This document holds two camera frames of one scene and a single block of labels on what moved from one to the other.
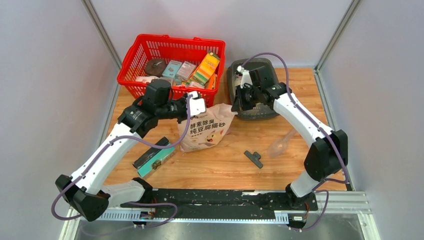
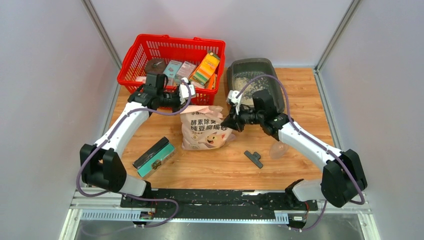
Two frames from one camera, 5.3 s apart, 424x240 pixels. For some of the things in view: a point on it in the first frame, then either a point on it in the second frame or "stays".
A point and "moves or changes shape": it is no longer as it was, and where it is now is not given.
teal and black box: x=154 y=158 stays
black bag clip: x=254 y=157 stays
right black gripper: x=239 y=104 → x=233 y=121
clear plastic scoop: x=279 y=146 stays
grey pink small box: x=185 y=70 stays
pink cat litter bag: x=205 y=129 moves or changes shape
